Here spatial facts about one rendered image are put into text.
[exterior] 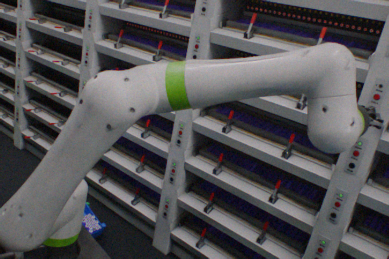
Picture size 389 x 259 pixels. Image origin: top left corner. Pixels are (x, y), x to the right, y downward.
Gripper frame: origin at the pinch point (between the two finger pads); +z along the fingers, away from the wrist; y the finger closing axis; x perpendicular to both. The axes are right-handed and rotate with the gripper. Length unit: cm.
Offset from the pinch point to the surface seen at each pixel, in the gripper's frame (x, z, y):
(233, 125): -23, 12, -49
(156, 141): -44, 8, -85
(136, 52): -6, 8, -107
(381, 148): -10.6, 6.0, 6.0
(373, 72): 11.0, 4.8, -3.3
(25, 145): -94, 9, -205
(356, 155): -14.8, 4.3, 0.2
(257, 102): -9.3, 5.5, -38.2
